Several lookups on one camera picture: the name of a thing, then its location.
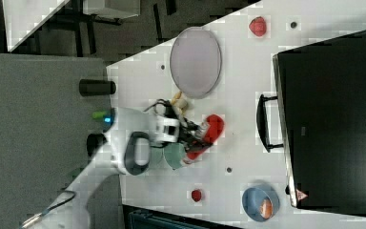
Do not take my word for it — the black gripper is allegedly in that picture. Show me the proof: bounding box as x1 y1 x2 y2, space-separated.
178 118 212 154

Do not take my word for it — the green cup with handle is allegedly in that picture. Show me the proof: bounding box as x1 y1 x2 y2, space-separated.
164 143 186 170

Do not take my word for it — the red strawberry toy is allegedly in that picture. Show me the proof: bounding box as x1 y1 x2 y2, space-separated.
249 16 267 37

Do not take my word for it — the red ketchup bottle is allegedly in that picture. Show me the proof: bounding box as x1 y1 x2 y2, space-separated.
183 114 225 165

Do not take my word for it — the grey oval plate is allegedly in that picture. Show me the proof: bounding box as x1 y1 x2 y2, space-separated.
170 27 222 98

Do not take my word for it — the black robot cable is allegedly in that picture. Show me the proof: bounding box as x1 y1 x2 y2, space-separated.
20 190 77 228

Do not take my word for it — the green perforated colander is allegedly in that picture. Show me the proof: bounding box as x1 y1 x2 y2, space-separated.
149 148 163 169

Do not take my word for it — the black cylindrical cup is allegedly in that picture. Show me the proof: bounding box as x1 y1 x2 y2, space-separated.
79 79 116 96

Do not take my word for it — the green toy vegetable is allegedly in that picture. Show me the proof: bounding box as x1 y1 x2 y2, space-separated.
91 111 108 119

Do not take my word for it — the small red toy fruit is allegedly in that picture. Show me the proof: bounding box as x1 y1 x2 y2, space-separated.
191 189 202 202

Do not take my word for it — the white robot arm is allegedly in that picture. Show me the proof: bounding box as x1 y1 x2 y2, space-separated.
19 105 224 229

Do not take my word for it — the green slotted spatula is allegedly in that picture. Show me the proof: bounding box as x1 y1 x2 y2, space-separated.
68 167 83 179

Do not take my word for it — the blue bowl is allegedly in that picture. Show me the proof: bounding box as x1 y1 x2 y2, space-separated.
242 184 280 222

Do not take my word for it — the orange fruit in bowl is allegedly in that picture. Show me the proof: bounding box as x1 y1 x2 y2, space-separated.
259 199 274 219

